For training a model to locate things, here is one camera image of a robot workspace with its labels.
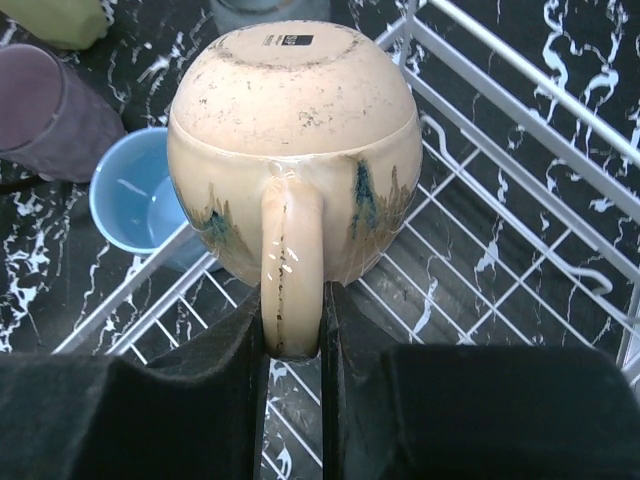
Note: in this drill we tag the tan glazed round mug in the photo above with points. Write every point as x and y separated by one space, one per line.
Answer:
295 152

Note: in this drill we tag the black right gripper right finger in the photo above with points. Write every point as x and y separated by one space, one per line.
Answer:
393 410

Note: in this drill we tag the purple ceramic mug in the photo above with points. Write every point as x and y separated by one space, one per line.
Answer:
52 122

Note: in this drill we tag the white wire dish rack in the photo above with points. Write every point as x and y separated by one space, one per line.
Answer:
493 252

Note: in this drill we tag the dark grey round mug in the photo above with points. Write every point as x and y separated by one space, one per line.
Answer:
230 15

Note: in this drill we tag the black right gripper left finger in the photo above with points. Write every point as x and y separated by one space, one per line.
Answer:
195 412

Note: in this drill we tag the light blue ceramic mug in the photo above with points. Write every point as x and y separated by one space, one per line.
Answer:
131 196

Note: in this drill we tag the yellow-green ceramic mug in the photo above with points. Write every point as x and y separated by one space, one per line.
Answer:
63 24

